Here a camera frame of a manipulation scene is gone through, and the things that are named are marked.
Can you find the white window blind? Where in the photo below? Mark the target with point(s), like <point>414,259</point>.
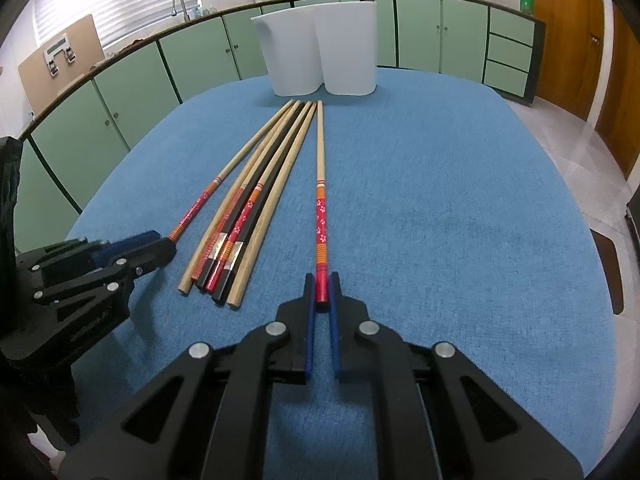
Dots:
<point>125,0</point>

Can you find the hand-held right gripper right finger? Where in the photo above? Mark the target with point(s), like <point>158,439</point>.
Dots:
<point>334,330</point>

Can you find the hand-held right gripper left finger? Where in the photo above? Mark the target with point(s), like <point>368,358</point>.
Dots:
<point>310,330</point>

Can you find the white two-compartment utensil holder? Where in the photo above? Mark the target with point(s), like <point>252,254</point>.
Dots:
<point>345,50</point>

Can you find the plain bamboo chopstick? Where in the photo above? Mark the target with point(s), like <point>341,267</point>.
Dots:
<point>240,285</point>

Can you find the brown cardboard board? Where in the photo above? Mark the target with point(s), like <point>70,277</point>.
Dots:
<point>40,80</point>

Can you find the metal sink faucet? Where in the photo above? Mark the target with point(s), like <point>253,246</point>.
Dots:
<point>186,12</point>

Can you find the wooden chair seat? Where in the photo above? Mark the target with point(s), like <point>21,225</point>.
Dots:
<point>610,270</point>

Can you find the small glass cups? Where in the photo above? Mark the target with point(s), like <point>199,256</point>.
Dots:
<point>204,10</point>

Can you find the green kitchen base cabinets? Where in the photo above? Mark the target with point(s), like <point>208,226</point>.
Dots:
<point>210,55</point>

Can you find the bundle of assorted chopsticks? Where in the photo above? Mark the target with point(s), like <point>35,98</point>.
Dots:
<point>189,275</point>

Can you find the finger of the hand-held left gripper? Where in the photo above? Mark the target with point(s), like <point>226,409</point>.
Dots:
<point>155,255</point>
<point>137,240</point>

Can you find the wooden door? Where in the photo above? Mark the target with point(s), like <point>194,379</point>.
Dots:
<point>620,100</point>
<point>565,35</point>

